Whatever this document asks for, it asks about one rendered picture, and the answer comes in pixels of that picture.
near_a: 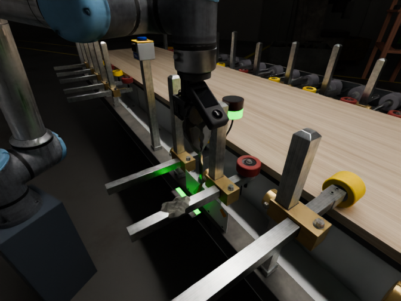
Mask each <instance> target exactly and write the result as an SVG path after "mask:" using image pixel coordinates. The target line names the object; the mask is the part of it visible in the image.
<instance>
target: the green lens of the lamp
mask: <svg viewBox="0 0 401 301"><path fill-rule="evenodd" d="M242 114H243V109H242V110H240V111H237V112H230V111H228V117H229V119H239V118H241V117H242Z"/></svg>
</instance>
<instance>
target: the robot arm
mask: <svg viewBox="0 0 401 301"><path fill-rule="evenodd" d="M218 2H219V0H0V108H1V111H2V113H3V115H4V117H5V120H6V122H7V124H8V126H9V128H10V130H11V132H12V134H13V135H12V136H11V137H10V139H9V143H10V145H11V148H9V149H7V150H5V149H1V148H0V229H6V228H11V227H13V226H17V225H19V224H21V223H23V222H25V221H27V220H28V219H30V218H31V217H32V216H34V215H35V214H36V213H37V212H38V211H39V209H40V208H41V206H42V203H43V200H42V198H41V196H40V194H38V193H37V192H35V191H34V190H32V189H31V188H29V187H28V185H27V184H26V183H27V182H28V181H30V180H32V179H33V178H35V177H36V176H38V175H40V174H41V173H43V172H44V171H46V170H48V169H49V168H51V167H53V166H54V165H56V164H58V163H59V162H60V161H61V160H63V159H64V158H65V157H66V155H67V150H66V149H67V148H66V145H65V143H64V141H63V140H62V139H61V137H58V134H56V133H55V132H52V131H51V130H49V129H47V128H45V126H44V123H43V121H42V118H41V114H40V113H39V109H38V106H37V104H36V101H35V98H34V95H33V92H32V89H31V87H30V84H29V80H28V78H27V75H26V72H25V69H24V67H23V64H22V61H21V58H20V55H19V53H18V49H17V46H16V43H15V41H14V38H13V34H12V33H11V29H10V26H9V24H8V21H7V20H9V21H13V22H19V23H24V24H29V25H32V26H38V27H43V28H47V29H52V30H53V31H54V32H55V33H56V34H58V35H59V36H60V37H62V38H64V39H65V40H68V41H70V42H78V43H84V44H86V43H92V42H96V41H98V40H102V39H110V38H118V37H122V36H131V35H139V34H144V33H154V34H168V35H172V46H173V49H174V55H173V58H174V67H175V69H176V70H177V75H179V77H180V79H181V89H180V90H181V91H180V90H179V91H180V92H179V91H178V94H173V95H172V100H173V108H174V115H175V116H177V117H178V118H179V119H180V120H182V121H183V120H184V121H183V134H184V137H185V138H186V139H187V140H188V142H189V143H190V146H191V147H192V149H193V150H194V151H195V152H196V153H197V154H198V152H199V151H201V152H202V151H203V150H204V148H205V146H206V145H207V143H208V141H209V139H210V137H211V136H212V133H213V131H214V129H216V128H219V127H222V126H225V125H226V124H227V123H228V121H229V117H228V116H227V114H226V113H225V111H224V110H223V108H222V107H221V105H220V104H219V102H218V100H217V99H216V98H215V96H214V95H213V93H212V91H211V90H210V89H209V87H208V86H207V84H206V82H205V81H203V80H207V79H210V77H211V72H212V71H213V70H215V68H216V55H217V48H216V40H217V8H218ZM180 95H181V96H180ZM198 124H199V126H197V125H198ZM199 139H200V141H199Z"/></svg>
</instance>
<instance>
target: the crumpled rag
mask: <svg viewBox="0 0 401 301"><path fill-rule="evenodd" d="M190 201H191V200H190V197H189V196H183V197H180V196H177V197H175V198H174V200H173V201H170V202H165V203H163V204H162V208H161V210H162V212H168V213H169V214H168V217H169V218H173V217H179V216H180V215H181V214H183V213H185V209H186V208H188V206H189V202H190Z"/></svg>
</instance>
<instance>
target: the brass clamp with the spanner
mask: <svg viewBox="0 0 401 301"><path fill-rule="evenodd" d="M208 170H209V169H206V170H205V171H204V172H203V176H205V178H206V182H205V186H206V187H207V188H209V187H211V186H214V185H215V186H216V187H217V188H218V189H219V190H220V197H219V199H220V200H221V201H222V202H223V203H224V204H225V205H226V206H228V205H230V204H232V203H233V202H235V201H237V200H238V199H239V191H240V188H239V187H238V186H236V185H235V184H234V183H233V182H232V181H231V180H229V179H228V178H227V177H226V176H225V175H223V177H220V178H219V179H217V180H214V179H213V178H212V177H211V176H210V175H209V174H208ZM230 184H232V185H234V190H233V191H229V190H228V189H227V187H228V186H229V185H230Z"/></svg>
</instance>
